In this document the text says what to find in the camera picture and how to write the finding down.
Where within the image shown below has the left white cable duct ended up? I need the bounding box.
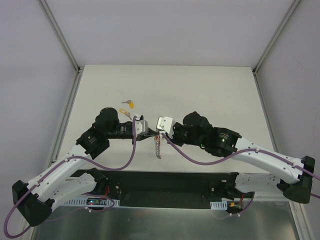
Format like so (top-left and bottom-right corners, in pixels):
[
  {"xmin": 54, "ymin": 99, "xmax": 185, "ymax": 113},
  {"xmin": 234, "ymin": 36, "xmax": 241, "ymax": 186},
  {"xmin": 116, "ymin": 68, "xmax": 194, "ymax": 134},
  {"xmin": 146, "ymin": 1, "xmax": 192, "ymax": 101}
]
[{"xmin": 62, "ymin": 196, "xmax": 120, "ymax": 208}]

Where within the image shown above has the aluminium table rail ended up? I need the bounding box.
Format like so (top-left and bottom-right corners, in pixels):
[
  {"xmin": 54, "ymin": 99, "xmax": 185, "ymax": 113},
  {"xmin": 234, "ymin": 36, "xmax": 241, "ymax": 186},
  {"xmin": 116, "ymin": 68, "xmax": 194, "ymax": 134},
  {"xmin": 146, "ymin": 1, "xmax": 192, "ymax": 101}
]
[
  {"xmin": 253, "ymin": 73, "xmax": 278, "ymax": 152},
  {"xmin": 44, "ymin": 67, "xmax": 84, "ymax": 170}
]

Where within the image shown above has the right white cable duct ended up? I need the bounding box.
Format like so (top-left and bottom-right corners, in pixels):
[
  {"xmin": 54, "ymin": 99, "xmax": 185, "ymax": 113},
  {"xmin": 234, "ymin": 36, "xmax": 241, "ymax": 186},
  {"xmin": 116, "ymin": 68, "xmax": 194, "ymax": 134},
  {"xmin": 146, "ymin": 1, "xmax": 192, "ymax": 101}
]
[{"xmin": 210, "ymin": 200, "xmax": 228, "ymax": 211}]

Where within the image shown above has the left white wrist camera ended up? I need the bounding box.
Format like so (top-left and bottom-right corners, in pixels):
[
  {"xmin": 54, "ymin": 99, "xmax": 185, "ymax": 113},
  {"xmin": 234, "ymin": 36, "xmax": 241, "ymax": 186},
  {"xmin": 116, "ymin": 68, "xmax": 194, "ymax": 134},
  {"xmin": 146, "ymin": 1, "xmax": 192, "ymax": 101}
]
[{"xmin": 134, "ymin": 114, "xmax": 149, "ymax": 135}]

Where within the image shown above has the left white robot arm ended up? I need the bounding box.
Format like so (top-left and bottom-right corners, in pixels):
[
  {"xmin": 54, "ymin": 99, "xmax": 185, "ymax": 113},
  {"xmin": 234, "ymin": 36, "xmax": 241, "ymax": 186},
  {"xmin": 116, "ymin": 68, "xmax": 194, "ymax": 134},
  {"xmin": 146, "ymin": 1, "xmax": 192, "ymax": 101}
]
[{"xmin": 12, "ymin": 107, "xmax": 157, "ymax": 227}]

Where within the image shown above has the right aluminium frame post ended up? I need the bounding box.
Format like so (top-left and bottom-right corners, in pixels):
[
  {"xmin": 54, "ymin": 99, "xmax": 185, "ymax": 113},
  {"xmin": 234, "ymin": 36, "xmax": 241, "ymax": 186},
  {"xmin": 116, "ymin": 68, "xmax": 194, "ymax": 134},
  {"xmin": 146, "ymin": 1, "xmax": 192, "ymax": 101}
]
[{"xmin": 252, "ymin": 0, "xmax": 303, "ymax": 76}]

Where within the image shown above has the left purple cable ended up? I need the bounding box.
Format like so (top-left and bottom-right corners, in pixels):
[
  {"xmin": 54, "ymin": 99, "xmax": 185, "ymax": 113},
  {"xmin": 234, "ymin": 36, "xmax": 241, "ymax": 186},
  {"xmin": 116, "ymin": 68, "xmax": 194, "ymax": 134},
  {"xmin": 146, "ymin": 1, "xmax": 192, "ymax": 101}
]
[{"xmin": 4, "ymin": 117, "xmax": 138, "ymax": 237}]

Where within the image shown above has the white cable duct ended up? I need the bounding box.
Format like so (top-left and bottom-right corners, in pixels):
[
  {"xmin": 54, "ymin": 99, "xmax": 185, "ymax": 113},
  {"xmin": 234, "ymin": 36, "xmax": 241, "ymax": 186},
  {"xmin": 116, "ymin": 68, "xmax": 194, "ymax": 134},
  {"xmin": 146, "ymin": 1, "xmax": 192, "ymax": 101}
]
[
  {"xmin": 62, "ymin": 196, "xmax": 120, "ymax": 208},
  {"xmin": 210, "ymin": 200, "xmax": 228, "ymax": 211}
]

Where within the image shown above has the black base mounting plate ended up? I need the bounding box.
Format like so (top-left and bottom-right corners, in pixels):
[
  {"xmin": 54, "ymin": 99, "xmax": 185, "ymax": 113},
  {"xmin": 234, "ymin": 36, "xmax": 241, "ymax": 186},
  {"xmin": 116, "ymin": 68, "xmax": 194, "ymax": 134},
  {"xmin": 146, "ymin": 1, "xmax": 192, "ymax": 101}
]
[{"xmin": 67, "ymin": 169, "xmax": 258, "ymax": 209}]

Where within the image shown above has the right aluminium table rail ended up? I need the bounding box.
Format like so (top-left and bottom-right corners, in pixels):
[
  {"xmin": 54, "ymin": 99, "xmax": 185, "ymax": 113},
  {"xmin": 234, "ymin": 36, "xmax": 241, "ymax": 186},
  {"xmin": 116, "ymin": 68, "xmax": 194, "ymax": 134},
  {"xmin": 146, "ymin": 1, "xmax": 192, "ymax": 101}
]
[{"xmin": 253, "ymin": 73, "xmax": 278, "ymax": 152}]

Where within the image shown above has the purple cable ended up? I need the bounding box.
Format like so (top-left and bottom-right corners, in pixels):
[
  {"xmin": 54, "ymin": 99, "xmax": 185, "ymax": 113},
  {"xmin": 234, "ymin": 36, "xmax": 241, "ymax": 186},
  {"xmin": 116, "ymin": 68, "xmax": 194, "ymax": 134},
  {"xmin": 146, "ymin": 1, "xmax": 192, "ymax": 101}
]
[
  {"xmin": 4, "ymin": 117, "xmax": 138, "ymax": 237},
  {"xmin": 161, "ymin": 133, "xmax": 320, "ymax": 220}
]

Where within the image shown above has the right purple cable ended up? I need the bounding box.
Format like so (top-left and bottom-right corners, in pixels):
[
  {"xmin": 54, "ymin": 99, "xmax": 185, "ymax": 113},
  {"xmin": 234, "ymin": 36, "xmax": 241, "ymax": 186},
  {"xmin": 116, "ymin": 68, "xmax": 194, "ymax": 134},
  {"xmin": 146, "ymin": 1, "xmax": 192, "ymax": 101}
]
[{"xmin": 161, "ymin": 133, "xmax": 320, "ymax": 220}]

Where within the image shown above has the aluminium frame post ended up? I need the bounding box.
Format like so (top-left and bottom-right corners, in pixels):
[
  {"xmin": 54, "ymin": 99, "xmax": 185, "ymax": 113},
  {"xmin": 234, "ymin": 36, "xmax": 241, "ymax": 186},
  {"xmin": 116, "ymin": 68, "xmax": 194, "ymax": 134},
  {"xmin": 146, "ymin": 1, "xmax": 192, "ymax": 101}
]
[
  {"xmin": 37, "ymin": 0, "xmax": 82, "ymax": 74},
  {"xmin": 252, "ymin": 0, "xmax": 303, "ymax": 76}
]

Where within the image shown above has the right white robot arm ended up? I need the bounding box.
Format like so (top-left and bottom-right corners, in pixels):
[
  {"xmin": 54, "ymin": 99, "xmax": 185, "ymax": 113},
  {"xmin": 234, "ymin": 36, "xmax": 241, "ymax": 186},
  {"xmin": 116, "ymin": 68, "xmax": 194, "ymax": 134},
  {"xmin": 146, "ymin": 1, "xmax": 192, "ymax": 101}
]
[{"xmin": 157, "ymin": 111, "xmax": 316, "ymax": 204}]

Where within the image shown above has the red handled key organizer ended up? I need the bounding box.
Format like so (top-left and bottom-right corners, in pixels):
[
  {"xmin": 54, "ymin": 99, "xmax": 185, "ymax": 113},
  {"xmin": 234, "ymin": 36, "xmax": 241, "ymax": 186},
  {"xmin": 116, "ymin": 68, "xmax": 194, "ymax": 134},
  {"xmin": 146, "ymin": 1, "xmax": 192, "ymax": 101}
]
[{"xmin": 154, "ymin": 135, "xmax": 162, "ymax": 159}]

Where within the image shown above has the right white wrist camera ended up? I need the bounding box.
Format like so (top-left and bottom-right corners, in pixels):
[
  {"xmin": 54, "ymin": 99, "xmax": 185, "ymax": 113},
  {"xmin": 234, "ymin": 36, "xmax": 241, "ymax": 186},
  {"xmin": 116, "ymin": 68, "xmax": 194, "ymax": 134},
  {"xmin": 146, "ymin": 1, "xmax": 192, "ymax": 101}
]
[{"xmin": 156, "ymin": 116, "xmax": 176, "ymax": 138}]

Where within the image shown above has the left aluminium table rail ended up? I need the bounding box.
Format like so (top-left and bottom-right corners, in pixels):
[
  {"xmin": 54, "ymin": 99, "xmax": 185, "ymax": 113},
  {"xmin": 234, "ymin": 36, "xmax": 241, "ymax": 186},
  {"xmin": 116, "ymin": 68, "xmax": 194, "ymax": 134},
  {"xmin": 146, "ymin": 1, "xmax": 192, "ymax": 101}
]
[{"xmin": 44, "ymin": 67, "xmax": 84, "ymax": 170}]

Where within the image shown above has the key with solid yellow tag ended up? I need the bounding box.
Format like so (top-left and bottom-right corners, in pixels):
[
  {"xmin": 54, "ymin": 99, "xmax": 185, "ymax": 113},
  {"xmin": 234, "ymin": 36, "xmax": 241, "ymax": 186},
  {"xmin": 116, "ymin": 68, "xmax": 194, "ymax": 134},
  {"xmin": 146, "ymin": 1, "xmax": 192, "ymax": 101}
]
[{"xmin": 122, "ymin": 100, "xmax": 135, "ymax": 109}]

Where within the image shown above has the left aluminium frame post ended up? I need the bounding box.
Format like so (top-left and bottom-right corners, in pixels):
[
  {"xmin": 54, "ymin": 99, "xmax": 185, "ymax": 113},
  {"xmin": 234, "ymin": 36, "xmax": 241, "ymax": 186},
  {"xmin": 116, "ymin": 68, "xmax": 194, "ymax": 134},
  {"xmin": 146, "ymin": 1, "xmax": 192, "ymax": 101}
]
[{"xmin": 37, "ymin": 0, "xmax": 82, "ymax": 74}]

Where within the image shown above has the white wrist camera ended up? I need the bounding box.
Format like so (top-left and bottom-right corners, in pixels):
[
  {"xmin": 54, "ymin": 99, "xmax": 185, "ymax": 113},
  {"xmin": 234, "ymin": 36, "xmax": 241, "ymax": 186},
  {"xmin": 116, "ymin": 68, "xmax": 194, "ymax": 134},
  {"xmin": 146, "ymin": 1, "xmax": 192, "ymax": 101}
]
[
  {"xmin": 134, "ymin": 114, "xmax": 149, "ymax": 135},
  {"xmin": 156, "ymin": 116, "xmax": 176, "ymax": 138}
]

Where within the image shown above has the key with yellow window tag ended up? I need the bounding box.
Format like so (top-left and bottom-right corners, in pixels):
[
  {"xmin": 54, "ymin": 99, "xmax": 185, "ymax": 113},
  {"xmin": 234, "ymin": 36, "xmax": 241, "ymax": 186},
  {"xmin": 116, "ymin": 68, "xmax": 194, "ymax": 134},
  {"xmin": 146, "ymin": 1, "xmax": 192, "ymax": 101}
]
[{"xmin": 119, "ymin": 108, "xmax": 132, "ymax": 120}]

